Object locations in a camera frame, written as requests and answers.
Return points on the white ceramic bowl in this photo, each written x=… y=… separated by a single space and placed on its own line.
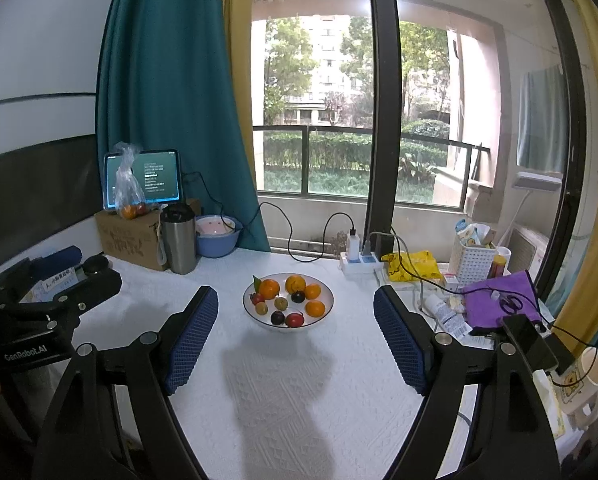
x=326 y=296

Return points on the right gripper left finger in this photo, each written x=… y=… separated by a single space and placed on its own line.
x=153 y=367

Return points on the yellow plastic bag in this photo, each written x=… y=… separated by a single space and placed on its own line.
x=411 y=266

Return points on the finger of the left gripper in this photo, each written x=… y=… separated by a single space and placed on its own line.
x=20 y=278
x=67 y=305

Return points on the orange mandarin with leaf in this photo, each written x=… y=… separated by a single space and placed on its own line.
x=267 y=288

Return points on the stainless steel tumbler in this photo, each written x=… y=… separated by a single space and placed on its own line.
x=178 y=231

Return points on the cardboard box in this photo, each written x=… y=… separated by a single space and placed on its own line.
x=138 y=241

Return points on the white power strip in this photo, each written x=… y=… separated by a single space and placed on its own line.
x=365 y=264

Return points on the white perforated basket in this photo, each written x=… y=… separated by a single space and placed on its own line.
x=470 y=264

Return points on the black key fob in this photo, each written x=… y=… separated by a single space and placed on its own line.
x=95 y=265

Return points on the purple cloth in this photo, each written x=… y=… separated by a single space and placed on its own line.
x=488 y=301

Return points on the blue plastic bowl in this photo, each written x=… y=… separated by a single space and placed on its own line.
x=216 y=235

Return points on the small medicine box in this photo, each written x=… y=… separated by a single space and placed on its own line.
x=45 y=290

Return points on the white cartoon mug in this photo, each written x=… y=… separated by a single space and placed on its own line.
x=577 y=389

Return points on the plastic bag of fruit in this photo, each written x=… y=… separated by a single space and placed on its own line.
x=128 y=196

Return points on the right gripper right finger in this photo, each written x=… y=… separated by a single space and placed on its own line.
x=500 y=443

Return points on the black smartphone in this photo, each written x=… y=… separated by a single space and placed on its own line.
x=526 y=338

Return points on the dark purple plum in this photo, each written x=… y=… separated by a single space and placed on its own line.
x=298 y=297
x=277 y=318

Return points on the large orange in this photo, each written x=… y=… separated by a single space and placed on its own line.
x=295 y=283

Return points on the yellow-green small fruit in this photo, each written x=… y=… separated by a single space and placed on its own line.
x=280 y=303

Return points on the small orange mandarin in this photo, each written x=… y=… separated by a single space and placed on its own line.
x=312 y=291

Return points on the balcony railing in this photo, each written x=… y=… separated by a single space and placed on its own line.
x=334 y=163

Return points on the white desk lamp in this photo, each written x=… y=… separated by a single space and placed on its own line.
x=530 y=182

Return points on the black power adapter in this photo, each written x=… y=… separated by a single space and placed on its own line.
x=384 y=245

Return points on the tablet with lit screen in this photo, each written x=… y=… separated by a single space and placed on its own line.
x=157 y=172

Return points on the hanging blue-grey towel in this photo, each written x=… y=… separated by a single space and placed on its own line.
x=542 y=127

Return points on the orange bottle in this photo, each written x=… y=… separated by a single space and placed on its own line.
x=499 y=263

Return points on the red tomato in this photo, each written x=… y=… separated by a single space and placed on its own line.
x=256 y=298
x=294 y=320

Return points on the white tube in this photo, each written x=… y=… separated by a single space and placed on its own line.
x=450 y=321

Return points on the white charger adapter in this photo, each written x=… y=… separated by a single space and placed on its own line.
x=353 y=246

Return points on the teal curtain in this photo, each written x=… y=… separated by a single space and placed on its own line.
x=164 y=82

